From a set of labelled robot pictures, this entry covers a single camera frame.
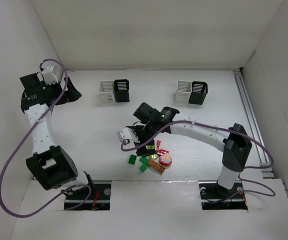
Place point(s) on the right black slotted bin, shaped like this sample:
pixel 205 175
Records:
pixel 198 93

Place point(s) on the green square lego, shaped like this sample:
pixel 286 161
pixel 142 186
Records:
pixel 143 159

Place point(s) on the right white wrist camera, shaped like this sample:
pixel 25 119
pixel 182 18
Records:
pixel 127 134

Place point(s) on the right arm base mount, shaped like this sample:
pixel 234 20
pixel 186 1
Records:
pixel 216 197

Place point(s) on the red round flower lego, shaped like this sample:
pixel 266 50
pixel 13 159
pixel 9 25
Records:
pixel 165 161

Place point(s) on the left white slotted bin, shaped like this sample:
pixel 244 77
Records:
pixel 106 92

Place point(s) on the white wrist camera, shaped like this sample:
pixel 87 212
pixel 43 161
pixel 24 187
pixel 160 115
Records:
pixel 49 75
pixel 127 134

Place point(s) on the orange lego plate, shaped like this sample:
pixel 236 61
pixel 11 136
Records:
pixel 156 166

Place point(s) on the black slotted bin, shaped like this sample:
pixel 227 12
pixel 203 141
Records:
pixel 121 90
pixel 198 93

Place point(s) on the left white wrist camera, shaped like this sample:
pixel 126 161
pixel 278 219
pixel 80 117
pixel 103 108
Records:
pixel 49 75

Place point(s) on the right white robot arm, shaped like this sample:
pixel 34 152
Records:
pixel 233 142

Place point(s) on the left black slotted bin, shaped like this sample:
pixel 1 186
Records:
pixel 121 90

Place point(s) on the white slotted bin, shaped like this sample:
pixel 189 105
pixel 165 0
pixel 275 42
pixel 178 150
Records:
pixel 106 92
pixel 183 92

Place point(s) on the right white slotted bin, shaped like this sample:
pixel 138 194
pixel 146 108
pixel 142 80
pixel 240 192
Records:
pixel 183 92

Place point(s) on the small red sloped lego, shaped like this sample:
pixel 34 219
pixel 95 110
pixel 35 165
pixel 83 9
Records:
pixel 158 144

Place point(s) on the dark green lego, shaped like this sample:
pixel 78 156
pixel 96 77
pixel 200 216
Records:
pixel 132 159

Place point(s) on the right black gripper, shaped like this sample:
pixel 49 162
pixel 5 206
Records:
pixel 141 139

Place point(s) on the aluminium rail right side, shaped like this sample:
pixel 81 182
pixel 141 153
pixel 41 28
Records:
pixel 253 131

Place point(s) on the red lego plate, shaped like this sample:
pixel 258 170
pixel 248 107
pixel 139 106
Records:
pixel 162 152

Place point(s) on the lime green lego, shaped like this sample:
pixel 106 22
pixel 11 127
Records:
pixel 153 157
pixel 150 147

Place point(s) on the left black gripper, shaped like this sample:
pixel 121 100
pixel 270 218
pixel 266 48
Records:
pixel 65 89

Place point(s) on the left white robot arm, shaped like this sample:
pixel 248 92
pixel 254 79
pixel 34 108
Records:
pixel 50 164

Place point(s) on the green L-shaped lego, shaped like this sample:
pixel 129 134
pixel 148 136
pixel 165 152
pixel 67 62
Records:
pixel 144 167

